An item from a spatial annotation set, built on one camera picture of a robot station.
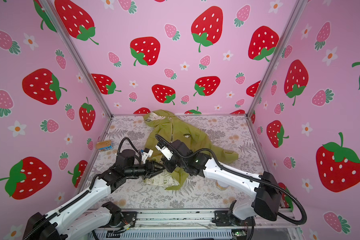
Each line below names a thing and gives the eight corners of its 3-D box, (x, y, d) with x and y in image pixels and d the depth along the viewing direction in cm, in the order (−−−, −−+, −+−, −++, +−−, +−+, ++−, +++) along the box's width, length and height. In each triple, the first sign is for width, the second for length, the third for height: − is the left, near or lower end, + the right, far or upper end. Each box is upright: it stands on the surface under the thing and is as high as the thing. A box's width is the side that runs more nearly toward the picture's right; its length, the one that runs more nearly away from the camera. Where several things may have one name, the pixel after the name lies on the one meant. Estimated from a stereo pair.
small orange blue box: (97, 152, 101) (94, 149, 98) (99, 145, 105) (96, 142, 101) (112, 150, 102) (109, 146, 99) (113, 143, 106) (111, 139, 102)
